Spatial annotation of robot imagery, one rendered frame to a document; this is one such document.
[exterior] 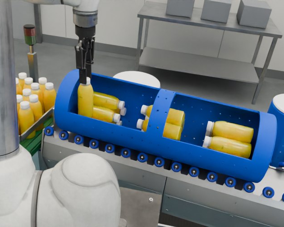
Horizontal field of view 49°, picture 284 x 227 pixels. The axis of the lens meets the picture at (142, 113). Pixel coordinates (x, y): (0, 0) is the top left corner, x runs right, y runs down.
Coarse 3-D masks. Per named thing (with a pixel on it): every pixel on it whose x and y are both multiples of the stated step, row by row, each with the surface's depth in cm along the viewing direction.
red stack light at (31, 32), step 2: (24, 28) 169; (34, 28) 171; (24, 30) 170; (26, 30) 169; (28, 30) 169; (30, 30) 169; (32, 30) 170; (34, 30) 171; (24, 32) 171; (26, 32) 170; (28, 32) 170; (30, 32) 170; (32, 32) 171; (34, 32) 172; (24, 34) 171; (26, 34) 170; (28, 34) 170; (30, 34) 170; (32, 34) 171; (34, 34) 172
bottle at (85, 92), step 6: (90, 84) 129; (78, 90) 128; (84, 90) 126; (90, 90) 128; (78, 96) 129; (84, 96) 127; (90, 96) 129; (78, 102) 130; (84, 102) 129; (90, 102) 130; (78, 108) 132; (84, 108) 130; (90, 108) 132; (84, 114) 132; (90, 114) 133
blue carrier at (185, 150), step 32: (64, 96) 127; (128, 96) 148; (160, 96) 124; (192, 96) 130; (64, 128) 135; (96, 128) 127; (128, 128) 122; (160, 128) 119; (192, 128) 144; (256, 128) 136; (192, 160) 122; (224, 160) 116; (256, 160) 112
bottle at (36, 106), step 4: (32, 104) 143; (36, 104) 143; (40, 104) 145; (32, 108) 143; (36, 108) 144; (40, 108) 145; (36, 112) 145; (40, 112) 146; (36, 116) 146; (40, 116) 147; (36, 120) 147; (36, 128) 149; (40, 128) 150
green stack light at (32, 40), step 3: (24, 36) 172; (27, 36) 171; (30, 36) 171; (33, 36) 172; (27, 39) 172; (30, 39) 172; (33, 39) 173; (36, 39) 175; (27, 42) 173; (30, 42) 173; (33, 42) 174; (36, 42) 176
